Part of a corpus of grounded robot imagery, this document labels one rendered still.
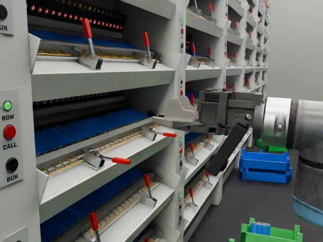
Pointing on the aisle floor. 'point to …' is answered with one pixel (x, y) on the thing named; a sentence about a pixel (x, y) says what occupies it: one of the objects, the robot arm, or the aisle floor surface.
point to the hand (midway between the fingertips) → (161, 121)
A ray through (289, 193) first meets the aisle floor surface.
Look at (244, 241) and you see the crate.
